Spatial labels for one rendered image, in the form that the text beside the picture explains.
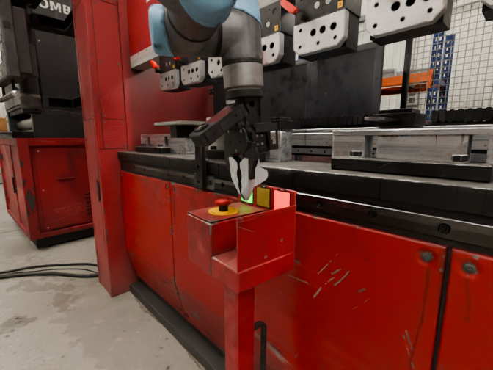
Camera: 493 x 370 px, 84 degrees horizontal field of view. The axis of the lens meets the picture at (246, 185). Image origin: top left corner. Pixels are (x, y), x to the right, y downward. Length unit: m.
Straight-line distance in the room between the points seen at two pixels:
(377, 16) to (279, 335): 0.84
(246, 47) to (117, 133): 1.31
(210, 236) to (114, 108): 1.28
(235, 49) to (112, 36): 1.36
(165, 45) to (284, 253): 0.45
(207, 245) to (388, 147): 0.47
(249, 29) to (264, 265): 0.43
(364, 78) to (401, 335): 1.00
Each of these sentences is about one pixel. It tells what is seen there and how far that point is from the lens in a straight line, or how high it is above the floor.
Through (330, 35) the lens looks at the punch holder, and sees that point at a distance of 0.80.
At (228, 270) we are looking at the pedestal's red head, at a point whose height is 0.70.
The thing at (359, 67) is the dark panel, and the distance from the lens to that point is 1.37.
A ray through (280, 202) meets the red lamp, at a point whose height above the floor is 0.81.
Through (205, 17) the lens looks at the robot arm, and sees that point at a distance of 0.38.
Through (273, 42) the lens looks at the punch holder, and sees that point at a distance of 0.92.
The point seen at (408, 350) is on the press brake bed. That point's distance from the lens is 0.70.
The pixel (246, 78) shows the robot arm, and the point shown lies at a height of 1.05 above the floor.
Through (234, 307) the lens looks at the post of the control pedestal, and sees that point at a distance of 0.69.
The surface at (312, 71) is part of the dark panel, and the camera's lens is 1.48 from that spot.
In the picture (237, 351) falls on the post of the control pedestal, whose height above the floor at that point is 0.46.
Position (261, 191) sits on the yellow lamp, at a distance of 0.66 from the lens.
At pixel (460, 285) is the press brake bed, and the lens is 0.61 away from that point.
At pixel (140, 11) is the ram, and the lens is 1.74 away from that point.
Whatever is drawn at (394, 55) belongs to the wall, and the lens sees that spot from 5.22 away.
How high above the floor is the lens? 0.95
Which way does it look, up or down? 10 degrees down
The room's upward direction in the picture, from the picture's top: straight up
